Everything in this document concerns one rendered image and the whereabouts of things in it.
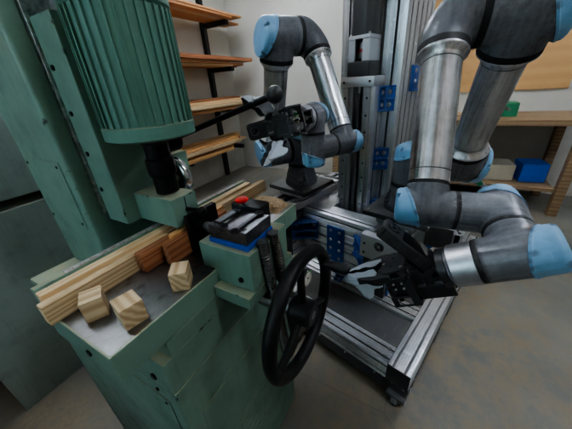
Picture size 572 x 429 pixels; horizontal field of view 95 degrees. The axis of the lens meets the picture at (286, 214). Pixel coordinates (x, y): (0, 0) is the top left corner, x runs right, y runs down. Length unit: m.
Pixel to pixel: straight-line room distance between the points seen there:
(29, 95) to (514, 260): 0.91
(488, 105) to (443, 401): 1.18
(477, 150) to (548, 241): 0.46
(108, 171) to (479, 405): 1.57
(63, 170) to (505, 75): 0.99
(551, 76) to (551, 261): 3.28
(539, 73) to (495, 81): 2.93
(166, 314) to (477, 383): 1.40
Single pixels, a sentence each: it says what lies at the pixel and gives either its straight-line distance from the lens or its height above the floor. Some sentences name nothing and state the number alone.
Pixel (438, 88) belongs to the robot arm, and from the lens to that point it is 0.63.
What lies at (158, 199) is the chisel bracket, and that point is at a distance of 0.65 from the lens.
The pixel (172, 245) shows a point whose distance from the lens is 0.63.
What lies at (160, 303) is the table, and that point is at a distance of 0.55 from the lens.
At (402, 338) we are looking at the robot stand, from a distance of 1.38.
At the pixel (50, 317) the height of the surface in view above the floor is 0.92.
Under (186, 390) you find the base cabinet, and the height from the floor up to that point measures 0.69.
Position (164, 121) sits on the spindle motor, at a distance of 0.56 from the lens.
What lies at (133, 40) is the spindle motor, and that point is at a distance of 0.56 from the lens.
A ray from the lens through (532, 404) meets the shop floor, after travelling 1.68.
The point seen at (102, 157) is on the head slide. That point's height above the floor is 1.13.
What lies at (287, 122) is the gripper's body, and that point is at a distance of 0.66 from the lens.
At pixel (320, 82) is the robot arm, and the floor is 1.24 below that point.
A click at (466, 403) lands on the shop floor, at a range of 1.55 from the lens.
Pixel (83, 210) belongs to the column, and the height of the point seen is 1.00.
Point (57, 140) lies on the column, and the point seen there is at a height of 1.17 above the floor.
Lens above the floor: 1.24
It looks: 26 degrees down
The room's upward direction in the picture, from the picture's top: 4 degrees counter-clockwise
